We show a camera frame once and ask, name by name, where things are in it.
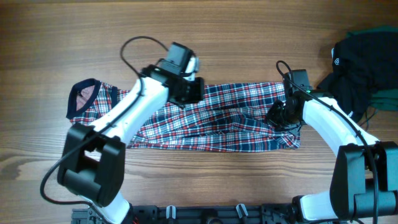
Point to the plaid sleeveless shirt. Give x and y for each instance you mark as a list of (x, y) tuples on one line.
[(231, 118)]

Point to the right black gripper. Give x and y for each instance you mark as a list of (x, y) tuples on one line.
[(271, 115)]

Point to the black mesh shorts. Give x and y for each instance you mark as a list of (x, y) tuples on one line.
[(364, 71)]

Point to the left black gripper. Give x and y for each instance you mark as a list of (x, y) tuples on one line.
[(197, 95)]

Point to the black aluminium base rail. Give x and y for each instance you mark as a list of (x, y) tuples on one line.
[(265, 214)]

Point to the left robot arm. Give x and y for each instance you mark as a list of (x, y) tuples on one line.
[(93, 160)]

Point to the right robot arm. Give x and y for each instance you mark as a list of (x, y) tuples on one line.
[(364, 181)]

